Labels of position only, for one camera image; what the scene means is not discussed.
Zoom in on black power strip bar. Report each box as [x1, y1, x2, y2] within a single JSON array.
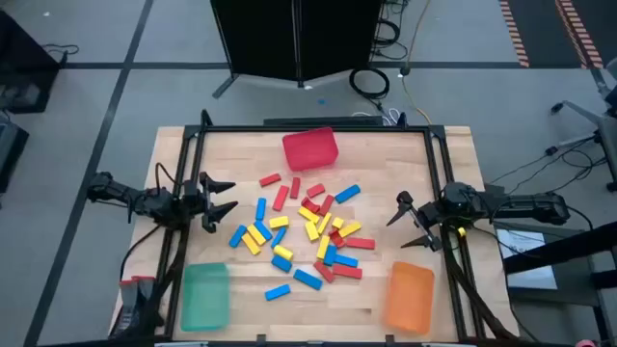
[[262, 116, 385, 128]]

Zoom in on grey side table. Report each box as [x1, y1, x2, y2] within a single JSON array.
[[494, 219, 608, 309]]

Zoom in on grey office chair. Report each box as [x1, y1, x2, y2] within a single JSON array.
[[549, 56, 617, 194]]

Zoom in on orange plastic bin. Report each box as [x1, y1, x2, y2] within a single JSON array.
[[384, 260, 436, 336]]

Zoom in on yellow cable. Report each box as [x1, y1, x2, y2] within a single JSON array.
[[400, 0, 434, 125]]

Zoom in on large black cabinet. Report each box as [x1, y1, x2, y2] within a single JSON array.
[[0, 9, 62, 115]]

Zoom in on black cable bundle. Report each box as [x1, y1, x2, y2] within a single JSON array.
[[370, 0, 410, 63]]

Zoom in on coiled black floor cable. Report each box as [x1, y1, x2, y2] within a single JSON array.
[[348, 67, 391, 101]]

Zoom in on small black cabinet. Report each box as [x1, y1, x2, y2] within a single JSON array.
[[0, 111, 31, 195]]

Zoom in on white cable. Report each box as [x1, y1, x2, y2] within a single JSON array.
[[350, 107, 402, 126]]

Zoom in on black metal beam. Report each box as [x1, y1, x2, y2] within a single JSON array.
[[502, 220, 617, 277]]

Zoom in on black device with red top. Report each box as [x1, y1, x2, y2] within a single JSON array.
[[118, 275, 158, 338]]

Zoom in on thin black floor cable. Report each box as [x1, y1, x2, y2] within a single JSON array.
[[40, 42, 81, 67]]

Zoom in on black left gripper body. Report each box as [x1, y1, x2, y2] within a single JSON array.
[[180, 178, 209, 227]]

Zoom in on black floor cables with plug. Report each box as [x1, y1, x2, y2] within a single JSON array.
[[489, 137, 609, 195]]

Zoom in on green plastic bin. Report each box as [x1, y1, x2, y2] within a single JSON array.
[[180, 262, 231, 333]]

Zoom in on white paper sheet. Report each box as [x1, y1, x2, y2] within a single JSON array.
[[496, 227, 559, 291]]

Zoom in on red plastic bin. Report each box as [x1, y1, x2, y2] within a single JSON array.
[[282, 126, 339, 173]]

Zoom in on black mat hazard striped edges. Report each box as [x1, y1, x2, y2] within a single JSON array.
[[498, 0, 604, 69]]

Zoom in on black folding partition screen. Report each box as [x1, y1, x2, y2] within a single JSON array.
[[210, 0, 386, 100]]

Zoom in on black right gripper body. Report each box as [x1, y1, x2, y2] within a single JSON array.
[[412, 201, 447, 242]]

